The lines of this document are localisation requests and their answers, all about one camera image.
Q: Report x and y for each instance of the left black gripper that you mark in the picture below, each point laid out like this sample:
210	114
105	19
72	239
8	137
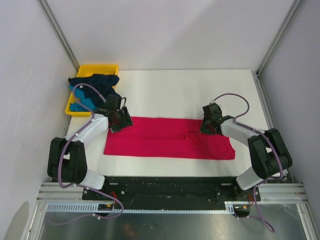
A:
126	121

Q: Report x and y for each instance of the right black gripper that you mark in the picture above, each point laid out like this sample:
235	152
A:
203	129

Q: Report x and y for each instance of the pink t shirt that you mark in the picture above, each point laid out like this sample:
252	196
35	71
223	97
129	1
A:
158	137

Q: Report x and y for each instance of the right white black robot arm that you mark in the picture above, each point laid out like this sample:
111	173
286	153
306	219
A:
269	155

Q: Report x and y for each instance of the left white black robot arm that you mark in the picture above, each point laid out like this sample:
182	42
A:
67	162

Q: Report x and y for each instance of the teal t shirt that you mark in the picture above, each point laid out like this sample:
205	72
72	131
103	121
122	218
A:
86	101

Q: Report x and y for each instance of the navy t shirt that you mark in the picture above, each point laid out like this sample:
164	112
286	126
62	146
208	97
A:
103	83

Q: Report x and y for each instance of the yellow plastic bin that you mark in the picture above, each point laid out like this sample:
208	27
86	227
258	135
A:
88	70

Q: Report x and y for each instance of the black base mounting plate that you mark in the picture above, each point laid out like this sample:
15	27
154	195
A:
182	193

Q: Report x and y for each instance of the right aluminium corner post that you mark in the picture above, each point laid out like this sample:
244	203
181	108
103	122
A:
282	30

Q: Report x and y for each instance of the aluminium corner post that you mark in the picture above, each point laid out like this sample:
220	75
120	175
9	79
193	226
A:
282	30
52	20

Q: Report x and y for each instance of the grey slotted cable duct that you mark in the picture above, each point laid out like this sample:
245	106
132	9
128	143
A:
104	208

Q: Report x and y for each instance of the left aluminium corner post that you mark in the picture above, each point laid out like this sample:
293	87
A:
52	20

